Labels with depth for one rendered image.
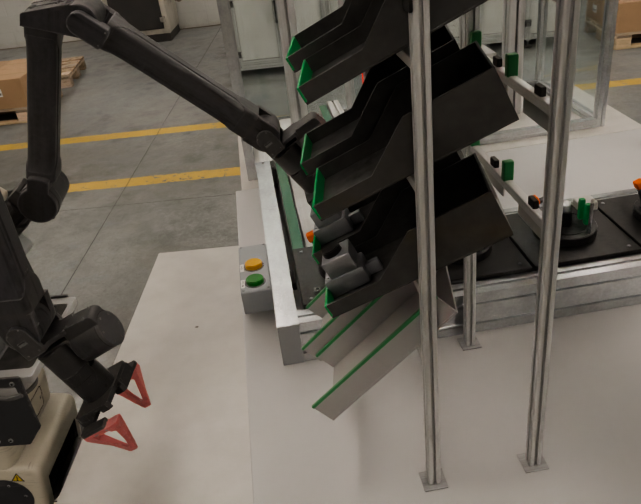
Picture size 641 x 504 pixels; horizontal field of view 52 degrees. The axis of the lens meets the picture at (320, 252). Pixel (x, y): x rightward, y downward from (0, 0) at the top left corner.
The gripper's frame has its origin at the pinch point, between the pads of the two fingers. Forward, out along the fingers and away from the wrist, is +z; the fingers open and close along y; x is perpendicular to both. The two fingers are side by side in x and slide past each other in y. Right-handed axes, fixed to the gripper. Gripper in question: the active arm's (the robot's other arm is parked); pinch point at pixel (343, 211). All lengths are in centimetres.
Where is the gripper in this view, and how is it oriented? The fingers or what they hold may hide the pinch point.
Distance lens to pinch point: 142.7
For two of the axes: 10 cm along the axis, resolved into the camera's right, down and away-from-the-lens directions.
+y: -1.2, -4.9, 8.6
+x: -7.5, 6.1, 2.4
